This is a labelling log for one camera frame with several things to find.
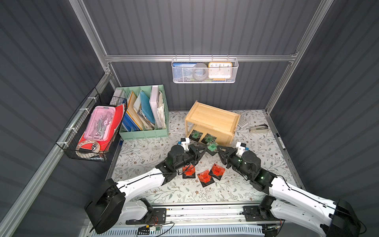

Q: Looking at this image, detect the clear tape roll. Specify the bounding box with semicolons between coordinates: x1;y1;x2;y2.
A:
76;140;101;153

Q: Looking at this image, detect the teal folder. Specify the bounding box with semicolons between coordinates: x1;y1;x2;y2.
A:
140;91;156;125

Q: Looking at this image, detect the red tea bag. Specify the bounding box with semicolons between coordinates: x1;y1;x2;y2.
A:
209;164;226;180
197;170;215;188
182;165;196;179

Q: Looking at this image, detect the grey tape roll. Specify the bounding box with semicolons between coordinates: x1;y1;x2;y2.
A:
192;63;208;82

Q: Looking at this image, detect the white binder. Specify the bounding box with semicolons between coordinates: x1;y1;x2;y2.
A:
150;85;162;129

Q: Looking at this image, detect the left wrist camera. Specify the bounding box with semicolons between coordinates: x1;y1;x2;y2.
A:
178;137;190;152

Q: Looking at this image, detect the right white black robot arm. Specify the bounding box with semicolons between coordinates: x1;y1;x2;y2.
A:
217;143;363;237

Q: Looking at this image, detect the red folder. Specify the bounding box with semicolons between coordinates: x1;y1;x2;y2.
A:
77;104;125;153

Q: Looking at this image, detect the wooden two-tier shelf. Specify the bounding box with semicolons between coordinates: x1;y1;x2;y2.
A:
185;101;240;146

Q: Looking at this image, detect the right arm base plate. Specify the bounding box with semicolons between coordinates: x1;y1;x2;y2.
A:
242;205;279;222

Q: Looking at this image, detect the red tea bag bottom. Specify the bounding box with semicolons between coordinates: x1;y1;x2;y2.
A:
197;170;215;188

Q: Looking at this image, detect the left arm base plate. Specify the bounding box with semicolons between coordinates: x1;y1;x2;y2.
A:
125;207;167;225

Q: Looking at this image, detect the green tea bag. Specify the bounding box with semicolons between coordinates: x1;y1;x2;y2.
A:
206;141;218;156
189;130;203;142
201;133;217;144

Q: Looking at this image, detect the yellow white clock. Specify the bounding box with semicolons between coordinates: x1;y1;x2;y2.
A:
208;62;233;80

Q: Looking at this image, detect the black wire basket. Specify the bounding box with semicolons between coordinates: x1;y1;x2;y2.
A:
56;89;127;163

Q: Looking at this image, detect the green file organizer box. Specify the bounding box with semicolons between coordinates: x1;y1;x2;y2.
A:
111;85;169;140

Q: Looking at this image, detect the pink plastic tool case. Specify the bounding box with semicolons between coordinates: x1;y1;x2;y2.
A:
84;106;116;142

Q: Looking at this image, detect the grey stapler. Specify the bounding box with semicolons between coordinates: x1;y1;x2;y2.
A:
249;124;270;133

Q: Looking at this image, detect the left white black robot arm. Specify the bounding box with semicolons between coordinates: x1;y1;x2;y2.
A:
84;142;207;234

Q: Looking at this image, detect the white calculator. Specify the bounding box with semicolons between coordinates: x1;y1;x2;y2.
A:
238;118;249;129

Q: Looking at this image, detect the black marker pen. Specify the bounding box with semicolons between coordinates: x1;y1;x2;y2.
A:
276;133;286;150

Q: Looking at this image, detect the blue box in basket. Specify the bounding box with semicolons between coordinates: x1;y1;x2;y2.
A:
172;62;196;83

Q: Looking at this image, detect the white mesh wall basket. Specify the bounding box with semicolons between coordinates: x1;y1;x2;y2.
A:
171;57;239;84

